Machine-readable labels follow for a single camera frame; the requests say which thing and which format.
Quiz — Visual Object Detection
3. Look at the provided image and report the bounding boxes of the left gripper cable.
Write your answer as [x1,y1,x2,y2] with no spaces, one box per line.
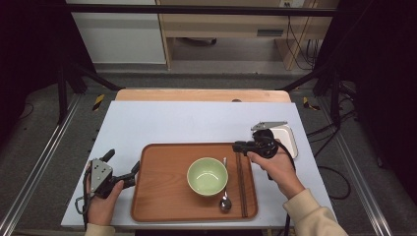
[74,166,92,230]

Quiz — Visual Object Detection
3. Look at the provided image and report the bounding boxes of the white power strip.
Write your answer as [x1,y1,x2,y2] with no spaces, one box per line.
[278,0,306,8]

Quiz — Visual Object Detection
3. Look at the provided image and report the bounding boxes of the dark wooden chopstick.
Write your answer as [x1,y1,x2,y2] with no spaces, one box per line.
[238,151,249,218]
[235,151,246,218]

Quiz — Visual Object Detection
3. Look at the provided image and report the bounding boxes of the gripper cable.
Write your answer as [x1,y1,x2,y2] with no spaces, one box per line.
[268,141,297,236]
[74,166,92,230]

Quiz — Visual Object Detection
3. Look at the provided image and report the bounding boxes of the metal floor rail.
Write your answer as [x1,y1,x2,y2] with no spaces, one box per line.
[318,97,395,236]
[0,93,84,236]

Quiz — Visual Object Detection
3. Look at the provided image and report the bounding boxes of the black power cable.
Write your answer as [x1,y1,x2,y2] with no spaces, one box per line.
[286,15,321,72]

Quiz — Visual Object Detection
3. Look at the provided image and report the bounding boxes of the white cabinet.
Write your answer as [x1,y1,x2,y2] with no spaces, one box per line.
[65,0,167,65]

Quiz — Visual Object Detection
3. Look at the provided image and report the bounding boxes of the black metal stand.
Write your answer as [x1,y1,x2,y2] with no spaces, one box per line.
[280,65,342,128]
[56,58,123,126]

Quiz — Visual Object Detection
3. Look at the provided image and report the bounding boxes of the black curtain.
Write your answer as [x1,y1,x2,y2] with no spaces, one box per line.
[0,0,96,146]
[314,0,417,198]

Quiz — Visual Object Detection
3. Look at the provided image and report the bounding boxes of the person's right hand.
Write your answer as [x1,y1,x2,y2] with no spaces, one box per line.
[246,139,306,201]

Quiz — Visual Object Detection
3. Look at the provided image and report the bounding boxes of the person's left hand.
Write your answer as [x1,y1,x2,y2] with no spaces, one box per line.
[85,160,126,227]

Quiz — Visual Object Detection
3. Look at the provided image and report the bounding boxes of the light wooden desk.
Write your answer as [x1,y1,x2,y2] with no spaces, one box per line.
[156,0,340,71]

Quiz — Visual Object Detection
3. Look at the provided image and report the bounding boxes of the dark desk handle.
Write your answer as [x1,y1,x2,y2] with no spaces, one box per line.
[256,29,284,37]

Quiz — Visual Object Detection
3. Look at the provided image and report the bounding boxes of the green bowl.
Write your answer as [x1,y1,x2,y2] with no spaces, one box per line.
[186,156,229,198]

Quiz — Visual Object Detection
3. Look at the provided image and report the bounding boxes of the black floor cable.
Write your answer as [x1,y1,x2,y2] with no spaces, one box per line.
[306,109,359,202]

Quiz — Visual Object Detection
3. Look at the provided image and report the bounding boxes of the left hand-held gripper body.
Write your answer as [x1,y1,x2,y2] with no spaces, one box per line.
[89,158,138,201]

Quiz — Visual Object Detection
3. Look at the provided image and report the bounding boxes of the metal spoon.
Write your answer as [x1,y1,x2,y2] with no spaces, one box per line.
[218,156,233,212]

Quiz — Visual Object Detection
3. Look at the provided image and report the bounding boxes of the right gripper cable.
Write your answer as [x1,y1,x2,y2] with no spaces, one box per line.
[268,141,297,236]

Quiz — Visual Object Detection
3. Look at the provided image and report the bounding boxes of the black crossbar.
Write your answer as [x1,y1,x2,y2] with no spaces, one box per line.
[65,3,338,18]

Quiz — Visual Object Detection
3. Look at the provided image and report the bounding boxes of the wooden table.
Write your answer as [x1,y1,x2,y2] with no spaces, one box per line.
[115,88,292,103]

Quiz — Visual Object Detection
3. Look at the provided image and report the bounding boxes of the yellow black tape marker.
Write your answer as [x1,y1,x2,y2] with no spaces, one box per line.
[302,95,322,112]
[91,93,106,112]

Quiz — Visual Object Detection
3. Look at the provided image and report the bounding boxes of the white square dish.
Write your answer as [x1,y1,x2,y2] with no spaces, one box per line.
[269,123,299,160]

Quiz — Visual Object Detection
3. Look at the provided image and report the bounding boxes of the wooden tray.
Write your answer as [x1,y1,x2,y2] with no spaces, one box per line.
[130,142,259,223]

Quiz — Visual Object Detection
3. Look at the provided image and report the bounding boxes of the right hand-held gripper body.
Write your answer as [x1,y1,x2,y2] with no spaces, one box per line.
[250,120,289,160]

